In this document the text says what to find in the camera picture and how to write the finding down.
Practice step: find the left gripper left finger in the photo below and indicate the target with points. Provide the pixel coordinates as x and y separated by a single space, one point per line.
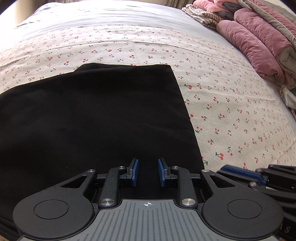
109 196

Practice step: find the striped brown cloth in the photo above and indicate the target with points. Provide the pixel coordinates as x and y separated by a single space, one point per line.
207 19

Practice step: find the cherry print cloth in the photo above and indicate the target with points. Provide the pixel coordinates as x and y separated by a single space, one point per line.
248 147

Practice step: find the pink grey quilt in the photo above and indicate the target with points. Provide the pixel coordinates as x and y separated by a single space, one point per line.
263 35

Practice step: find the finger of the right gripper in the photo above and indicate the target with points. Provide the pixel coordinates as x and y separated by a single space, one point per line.
246 175

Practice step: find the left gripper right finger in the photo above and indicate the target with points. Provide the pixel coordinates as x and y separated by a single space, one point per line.
180 181

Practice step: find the black pants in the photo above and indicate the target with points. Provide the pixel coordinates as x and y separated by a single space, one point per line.
96 117

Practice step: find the light blue bed sheet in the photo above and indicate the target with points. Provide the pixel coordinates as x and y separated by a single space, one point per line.
115 14

